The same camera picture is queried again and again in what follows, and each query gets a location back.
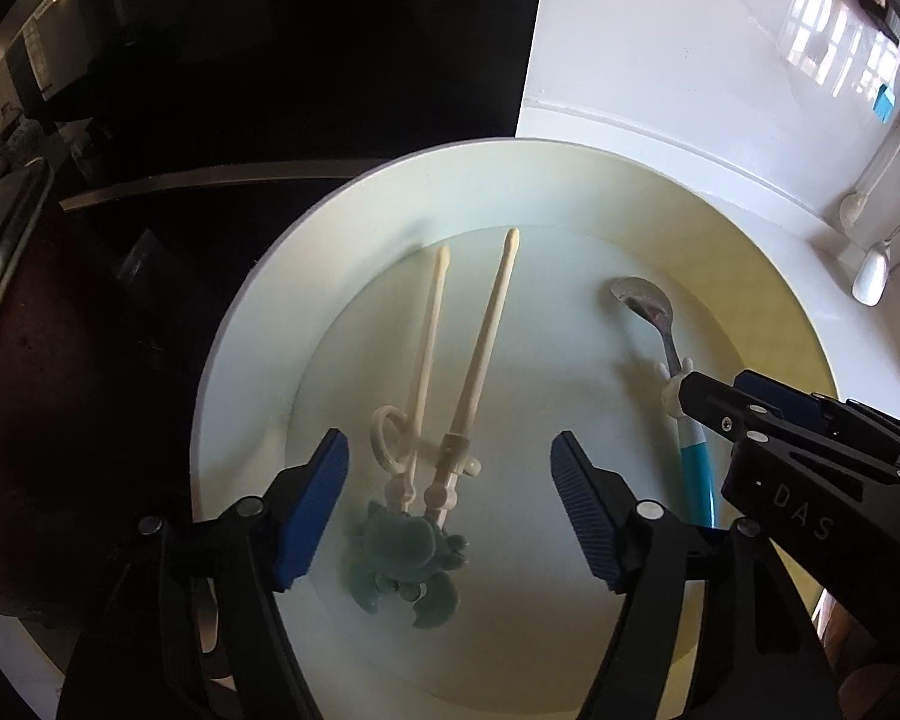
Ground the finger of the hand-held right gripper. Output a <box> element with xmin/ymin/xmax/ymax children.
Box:
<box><xmin>679</xmin><ymin>371</ymin><xmax>900</xmax><ymax>638</ymax></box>
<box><xmin>735</xmin><ymin>369</ymin><xmax>900</xmax><ymax>473</ymax></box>

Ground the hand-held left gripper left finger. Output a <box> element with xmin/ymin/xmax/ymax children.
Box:
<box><xmin>56</xmin><ymin>429</ymin><xmax>350</xmax><ymax>720</ymax></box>

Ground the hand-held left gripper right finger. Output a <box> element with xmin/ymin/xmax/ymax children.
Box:
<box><xmin>550</xmin><ymin>431</ymin><xmax>845</xmax><ymax>720</ymax></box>

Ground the metal spoon teal handle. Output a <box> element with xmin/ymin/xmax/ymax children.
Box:
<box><xmin>609</xmin><ymin>276</ymin><xmax>719</xmax><ymax>526</ymax></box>

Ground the white oval plastic basin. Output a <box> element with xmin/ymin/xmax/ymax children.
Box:
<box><xmin>191</xmin><ymin>136</ymin><xmax>841</xmax><ymax>695</ymax></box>

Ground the cream training chopsticks green figure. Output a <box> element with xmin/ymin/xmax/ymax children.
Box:
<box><xmin>341</xmin><ymin>227</ymin><xmax>522</xmax><ymax>629</ymax></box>

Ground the metal spatula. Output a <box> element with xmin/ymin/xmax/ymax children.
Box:
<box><xmin>851</xmin><ymin>187</ymin><xmax>900</xmax><ymax>307</ymax></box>

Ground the white bottle brush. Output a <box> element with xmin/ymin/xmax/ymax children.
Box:
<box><xmin>840</xmin><ymin>52</ymin><xmax>900</xmax><ymax>233</ymax></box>

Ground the black glass stove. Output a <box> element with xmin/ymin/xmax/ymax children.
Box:
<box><xmin>0</xmin><ymin>0</ymin><xmax>542</xmax><ymax>406</ymax></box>

